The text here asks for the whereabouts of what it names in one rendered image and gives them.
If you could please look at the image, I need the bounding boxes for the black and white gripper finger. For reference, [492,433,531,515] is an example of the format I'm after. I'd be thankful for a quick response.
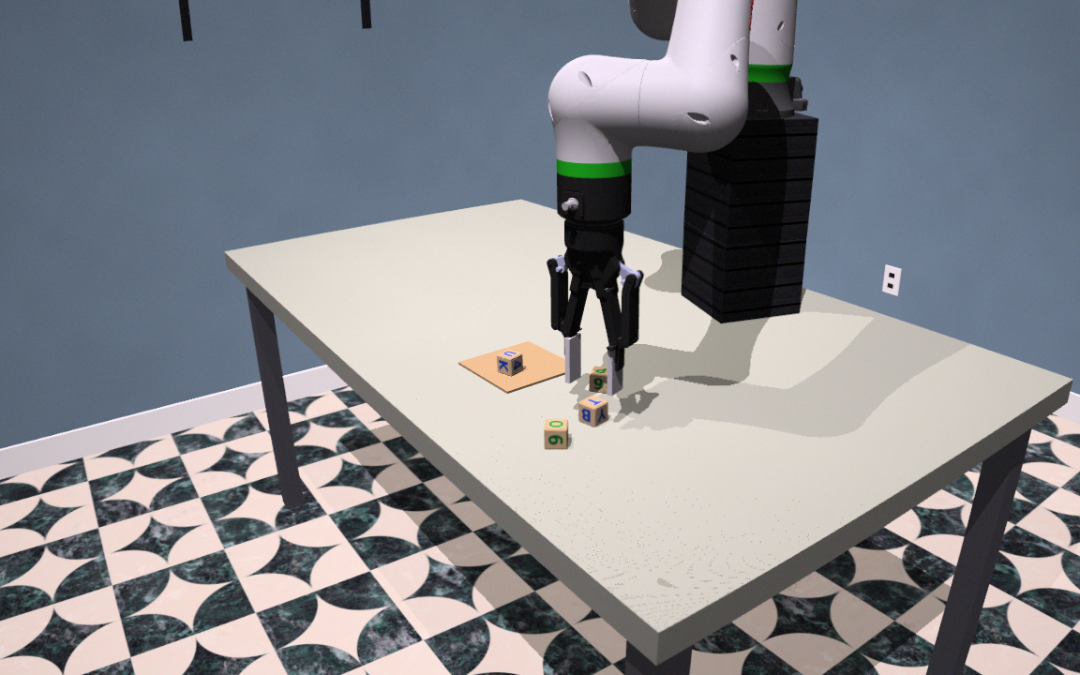
[546,255,590,383]
[590,260,644,396]

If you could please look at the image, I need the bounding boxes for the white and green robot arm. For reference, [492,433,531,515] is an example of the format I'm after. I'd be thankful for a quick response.
[548,0,808,225]

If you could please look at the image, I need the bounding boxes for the peach flat mat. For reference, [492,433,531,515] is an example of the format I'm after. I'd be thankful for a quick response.
[458,341,565,394]

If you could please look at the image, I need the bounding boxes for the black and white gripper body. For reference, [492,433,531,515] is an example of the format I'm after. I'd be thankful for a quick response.
[564,219,625,291]

